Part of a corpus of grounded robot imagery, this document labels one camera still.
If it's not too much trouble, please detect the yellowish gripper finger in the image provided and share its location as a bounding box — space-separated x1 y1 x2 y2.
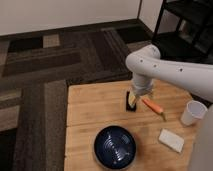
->
128 91 137 108

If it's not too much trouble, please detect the black metal shelf rack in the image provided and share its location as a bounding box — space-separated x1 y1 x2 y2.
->
152 0 213 60

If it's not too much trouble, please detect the dark blue ceramic bowl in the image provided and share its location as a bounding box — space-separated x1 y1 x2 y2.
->
93 125 136 170

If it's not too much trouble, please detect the orange pepper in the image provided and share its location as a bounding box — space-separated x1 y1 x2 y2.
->
142 99 166 120

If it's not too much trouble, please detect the black rectangular block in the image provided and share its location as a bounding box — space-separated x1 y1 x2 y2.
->
126 91 137 112

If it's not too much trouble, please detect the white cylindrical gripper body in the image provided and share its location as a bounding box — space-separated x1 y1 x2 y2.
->
132 74 153 96

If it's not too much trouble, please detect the white rectangular sponge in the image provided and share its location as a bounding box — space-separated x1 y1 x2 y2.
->
159 129 184 153

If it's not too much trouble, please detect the white paper cup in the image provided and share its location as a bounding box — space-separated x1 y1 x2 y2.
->
180 100 207 126

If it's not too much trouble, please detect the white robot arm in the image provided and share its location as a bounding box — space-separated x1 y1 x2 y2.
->
125 44 213 171

